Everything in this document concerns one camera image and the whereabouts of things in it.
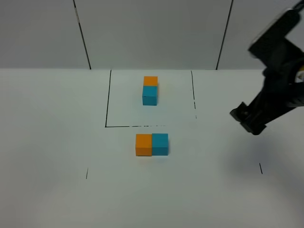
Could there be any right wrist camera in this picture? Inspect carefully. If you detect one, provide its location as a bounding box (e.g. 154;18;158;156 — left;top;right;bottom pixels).
248;0;304;72

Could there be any orange template block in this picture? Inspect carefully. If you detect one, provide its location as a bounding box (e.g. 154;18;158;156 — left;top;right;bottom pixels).
143;76;158;86

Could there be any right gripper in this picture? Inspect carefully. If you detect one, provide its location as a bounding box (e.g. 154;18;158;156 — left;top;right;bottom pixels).
230;59;304;135

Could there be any blue template block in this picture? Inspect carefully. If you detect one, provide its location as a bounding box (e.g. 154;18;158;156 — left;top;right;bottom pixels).
142;86;158;106

